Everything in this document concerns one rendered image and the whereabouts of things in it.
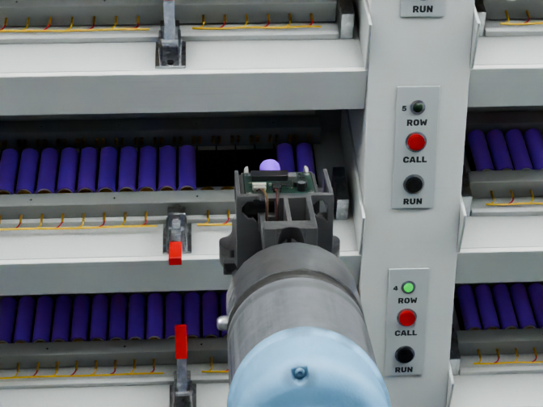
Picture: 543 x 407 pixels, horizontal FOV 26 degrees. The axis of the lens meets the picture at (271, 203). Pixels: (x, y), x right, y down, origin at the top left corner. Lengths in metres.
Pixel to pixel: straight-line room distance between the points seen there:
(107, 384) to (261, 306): 0.57
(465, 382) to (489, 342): 0.05
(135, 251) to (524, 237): 0.39
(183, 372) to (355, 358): 0.58
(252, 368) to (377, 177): 0.48
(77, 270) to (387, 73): 0.35
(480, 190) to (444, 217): 0.08
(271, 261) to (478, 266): 0.46
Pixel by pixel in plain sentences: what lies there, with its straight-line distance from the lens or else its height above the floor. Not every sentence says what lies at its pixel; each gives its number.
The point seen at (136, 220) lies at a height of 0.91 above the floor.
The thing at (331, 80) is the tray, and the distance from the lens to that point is 1.09.
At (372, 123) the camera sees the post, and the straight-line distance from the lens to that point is 1.10.
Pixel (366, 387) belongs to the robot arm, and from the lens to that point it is 0.66.
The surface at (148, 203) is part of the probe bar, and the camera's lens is 1.17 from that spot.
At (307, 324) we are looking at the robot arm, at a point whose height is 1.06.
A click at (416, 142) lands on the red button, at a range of 1.11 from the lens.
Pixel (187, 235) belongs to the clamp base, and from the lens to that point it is 1.16.
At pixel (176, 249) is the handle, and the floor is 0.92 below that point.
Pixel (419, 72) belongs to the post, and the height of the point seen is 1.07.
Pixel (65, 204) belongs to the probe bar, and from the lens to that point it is 1.18.
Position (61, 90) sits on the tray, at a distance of 1.09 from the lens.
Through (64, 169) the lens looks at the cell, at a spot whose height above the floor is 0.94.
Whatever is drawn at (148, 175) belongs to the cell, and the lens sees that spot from 1.20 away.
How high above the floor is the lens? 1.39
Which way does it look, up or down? 24 degrees down
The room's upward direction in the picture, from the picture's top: straight up
